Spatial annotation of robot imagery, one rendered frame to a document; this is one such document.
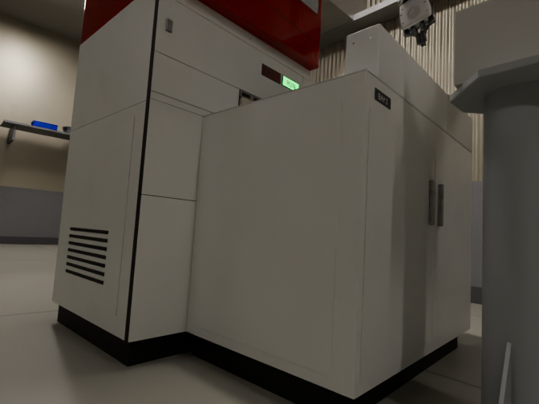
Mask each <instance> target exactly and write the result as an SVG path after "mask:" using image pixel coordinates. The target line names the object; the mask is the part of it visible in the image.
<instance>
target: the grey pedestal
mask: <svg viewBox="0 0 539 404"><path fill-rule="evenodd" d="M450 103H452V104H453V105H454V106H455V107H457V108H458V109H459V110H461V111H462V112H464V113H476V114H484V143H483V241H482V339H481V404H539V55H534V56H530V57H527V58H523V59H518V60H515V61H512V62H508V63H502V64H500V65H496V66H493V67H487V68H484V69H480V70H478V71H477V72H476V73H475V74H474V75H473V76H472V77H471V78H470V79H468V80H467V81H466V82H465V83H464V84H463V85H461V86H460V87H459V88H458V89H457V90H456V91H454V92H453V93H452V94H451V95H450Z"/></svg>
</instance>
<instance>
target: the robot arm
mask: <svg viewBox="0 0 539 404"><path fill-rule="evenodd" d="M398 4H399V5H401V6H400V8H399V16H400V24H401V28H402V30H403V36H404V38H407V37H410V36H412V37H415V38H416V41H417V44H418V45H420V46H421V47H424V46H426V45H427V44H426V41H427V36H426V33H427V30H428V28H429V26H431V25H432V24H433V23H434V22H436V20H435V19H434V14H433V11H432V7H431V5H430V2H429V1H428V0H399V2H398ZM419 29H420V33H419V32H418V30H419Z"/></svg>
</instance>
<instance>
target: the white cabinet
mask: <svg viewBox="0 0 539 404"><path fill-rule="evenodd" d="M471 242H472V153H471V152H470V151H468V150H467V149H466V148H465V147H463V146H462V145H460V144H459V143H458V142H456V141H455V140H454V139H453V138H452V137H451V136H449V135H448V134H447V133H445V132H444V131H443V130H441V129H440V128H439V127H437V126H436V125H435V124H434V123H433V122H432V121H430V120H429V119H428V118H426V117H425V116H424V115H422V114H421V113H420V112H418V111H417V110H416V109H415V108H414V107H413V106H411V105H410V104H409V103H407V102H406V101H405V100H403V99H402V98H401V97H399V96H398V95H397V94H396V93H395V92H394V91H392V90H391V89H390V88H388V87H387V86H386V85H384V84H383V83H382V82H380V81H379V80H378V79H377V78H376V77H375V76H373V75H372V74H371V73H369V72H368V71H361V72H358V73H355V74H352V75H347V76H344V77H342V78H338V79H333V80H331V81H327V82H324V83H320V84H316V85H313V86H310V87H306V88H302V89H300V90H296V91H291V92H289V93H285V94H283V95H278V96H275V97H272V98H269V99H264V100H261V101H258V102H255V103H250V104H247V105H244V106H241V107H236V108H234V109H230V110H227V111H223V112H219V113H216V114H213V115H208V116H205V117H203V121H202V132H201V152H200V163H199V173H198V184H197V204H196V215H195V225H194V236H193V247H192V267H191V277H190V288H189V299H188V318H187V329H186V332H188V333H191V334H193V339H192V355H193V356H195V357H198V358H200V359H202V360H204V361H206V362H208V363H210V364H213V365H215V366H217V367H219V368H221V369H223V370H225V371H228V372H230V373H231V374H234V375H236V376H238V377H239V378H243V379H245V380H246V381H248V382H251V383H253V384H254V385H256V386H260V387H261V388H263V389H265V390H268V391H269V392H271V393H274V394H276V395H278V396H280V397H282V398H284V399H286V400H289V401H291V402H293V403H295V404H376V403H378V402H380V401H381V400H383V399H384V398H385V397H386V396H388V395H389V394H391V393H393V392H394V391H395V390H397V389H398V388H400V387H401V386H403V385H404V384H405V383H407V382H409V381H410V380H412V379H413V378H414V377H415V376H417V375H418V374H420V373H422V372H423V371H425V370H426V369H427V368H428V367H430V366H432V365H433V364H435V363H436V362H438V361H439V360H440V359H441V358H443V357H445V356H446V355H448V354H449V353H451V352H452V351H453V350H454V349H456V348H457V337H458V336H459V335H461V334H462V333H464V332H466V331H467V330H469V329H470V316H471Z"/></svg>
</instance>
